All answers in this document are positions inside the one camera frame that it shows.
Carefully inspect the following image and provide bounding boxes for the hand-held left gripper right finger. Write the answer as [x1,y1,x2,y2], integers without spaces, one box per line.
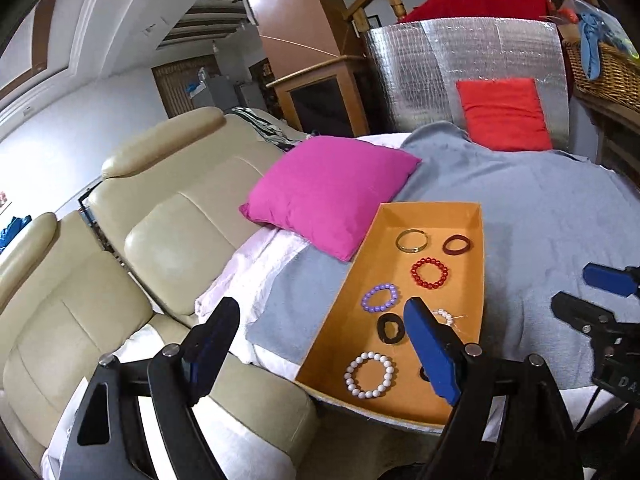
[402,296,586,480]

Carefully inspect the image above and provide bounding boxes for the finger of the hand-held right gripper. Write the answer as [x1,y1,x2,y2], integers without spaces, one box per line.
[582,261,640,300]
[551,291,632,342]

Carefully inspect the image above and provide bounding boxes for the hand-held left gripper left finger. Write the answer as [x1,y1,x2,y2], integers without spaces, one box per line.
[60,296,242,480]

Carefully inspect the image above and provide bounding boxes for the small white bead bracelet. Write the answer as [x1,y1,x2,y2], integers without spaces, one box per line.
[432,308,468,333]

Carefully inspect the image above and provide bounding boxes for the red bead bracelet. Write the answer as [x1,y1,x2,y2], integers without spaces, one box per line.
[410,257,449,291]

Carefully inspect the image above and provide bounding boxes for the purple bead bracelet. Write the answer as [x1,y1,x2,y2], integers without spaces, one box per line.
[361,283,402,313]

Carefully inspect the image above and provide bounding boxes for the orange cardboard box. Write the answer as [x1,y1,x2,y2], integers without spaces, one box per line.
[294,202,485,429]

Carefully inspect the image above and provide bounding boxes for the large white bead bracelet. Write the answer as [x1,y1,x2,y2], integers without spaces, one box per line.
[344,351,396,400]

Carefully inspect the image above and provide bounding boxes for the gold bangle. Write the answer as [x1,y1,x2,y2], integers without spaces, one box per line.
[396,229,428,254]

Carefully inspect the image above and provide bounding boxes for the dark red hair tie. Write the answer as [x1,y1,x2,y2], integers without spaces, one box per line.
[442,233,472,257]

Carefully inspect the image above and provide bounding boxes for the white sheet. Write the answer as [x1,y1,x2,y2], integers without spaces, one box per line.
[194,132,631,441]

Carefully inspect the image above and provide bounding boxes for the grey blanket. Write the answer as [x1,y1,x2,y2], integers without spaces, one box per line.
[247,122,640,392]

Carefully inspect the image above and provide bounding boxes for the beige leather sofa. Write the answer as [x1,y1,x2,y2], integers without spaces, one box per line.
[0,106,321,480]

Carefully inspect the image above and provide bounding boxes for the wooden shelf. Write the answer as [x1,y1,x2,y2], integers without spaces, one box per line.
[570,85,640,186]

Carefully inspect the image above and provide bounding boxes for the pink cushion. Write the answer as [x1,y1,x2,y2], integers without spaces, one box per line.
[239,136,422,262]

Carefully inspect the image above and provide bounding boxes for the red cushion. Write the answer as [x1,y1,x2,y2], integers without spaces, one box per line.
[456,78,553,152]

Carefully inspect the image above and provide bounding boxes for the wicker basket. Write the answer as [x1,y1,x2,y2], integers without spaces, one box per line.
[564,40,640,106]

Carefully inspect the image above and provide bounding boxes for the striped cloth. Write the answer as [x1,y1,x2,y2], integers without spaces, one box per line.
[231,107,311,153]

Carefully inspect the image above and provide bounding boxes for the blue garment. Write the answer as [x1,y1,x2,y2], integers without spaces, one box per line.
[0,216,32,255]

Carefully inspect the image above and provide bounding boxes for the blue cloth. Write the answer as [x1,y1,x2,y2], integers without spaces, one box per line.
[577,12,608,81]

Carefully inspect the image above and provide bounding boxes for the silver insulating mat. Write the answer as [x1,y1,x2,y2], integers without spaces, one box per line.
[362,17,571,151]

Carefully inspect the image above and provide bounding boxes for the wooden cabinet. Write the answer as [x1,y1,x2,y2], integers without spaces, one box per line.
[265,55,372,138]

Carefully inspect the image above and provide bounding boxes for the black cable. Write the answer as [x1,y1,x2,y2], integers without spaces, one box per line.
[572,385,603,433]

